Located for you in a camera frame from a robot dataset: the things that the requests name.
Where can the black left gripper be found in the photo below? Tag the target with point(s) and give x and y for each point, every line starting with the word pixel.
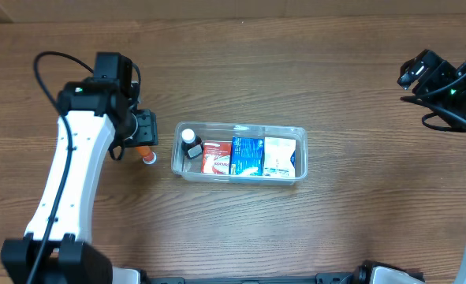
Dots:
pixel 147 128

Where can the orange tablet tube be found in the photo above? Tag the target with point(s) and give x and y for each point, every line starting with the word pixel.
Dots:
pixel 147 155

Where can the red white medicine box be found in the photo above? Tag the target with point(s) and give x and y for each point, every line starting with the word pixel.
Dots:
pixel 216 157

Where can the white blue Hansaplast box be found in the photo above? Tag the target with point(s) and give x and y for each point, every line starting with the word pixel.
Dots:
pixel 279 157

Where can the clear plastic container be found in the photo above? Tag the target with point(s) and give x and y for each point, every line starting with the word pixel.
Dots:
pixel 190 169

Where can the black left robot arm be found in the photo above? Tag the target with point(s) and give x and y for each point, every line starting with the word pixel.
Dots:
pixel 96 116

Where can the dark syrup bottle white cap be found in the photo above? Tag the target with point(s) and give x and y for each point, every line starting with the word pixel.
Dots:
pixel 192 145

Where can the blue cough medicine box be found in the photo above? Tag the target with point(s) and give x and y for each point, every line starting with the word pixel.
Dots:
pixel 246 157

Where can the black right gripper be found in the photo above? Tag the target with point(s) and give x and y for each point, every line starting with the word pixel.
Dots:
pixel 420 69

